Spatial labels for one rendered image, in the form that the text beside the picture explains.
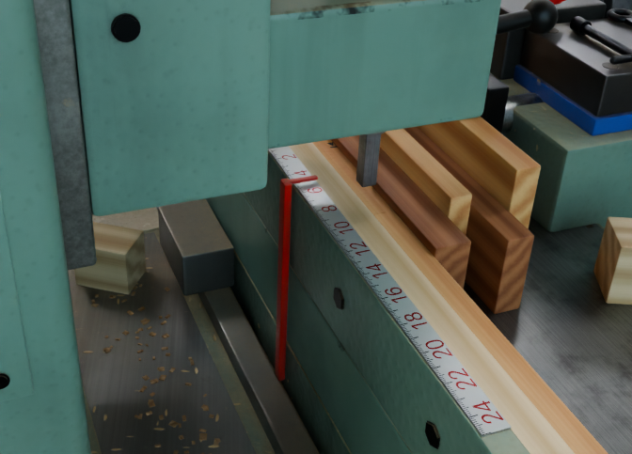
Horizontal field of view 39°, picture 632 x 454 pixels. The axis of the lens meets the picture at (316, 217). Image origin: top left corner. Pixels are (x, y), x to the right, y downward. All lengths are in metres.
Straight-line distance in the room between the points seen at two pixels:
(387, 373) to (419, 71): 0.15
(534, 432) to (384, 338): 0.09
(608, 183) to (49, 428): 0.37
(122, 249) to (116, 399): 0.12
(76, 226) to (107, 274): 0.29
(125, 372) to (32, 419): 0.22
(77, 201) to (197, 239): 0.27
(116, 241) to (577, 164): 0.33
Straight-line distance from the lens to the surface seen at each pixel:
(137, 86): 0.36
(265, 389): 0.57
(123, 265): 0.66
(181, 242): 0.64
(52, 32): 0.35
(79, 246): 0.39
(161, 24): 0.36
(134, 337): 0.64
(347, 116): 0.45
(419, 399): 0.40
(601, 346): 0.51
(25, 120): 0.32
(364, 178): 0.51
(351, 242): 0.45
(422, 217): 0.50
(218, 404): 0.58
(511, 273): 0.50
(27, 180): 0.33
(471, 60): 0.47
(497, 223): 0.49
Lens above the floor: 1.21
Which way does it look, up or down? 32 degrees down
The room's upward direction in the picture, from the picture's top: 3 degrees clockwise
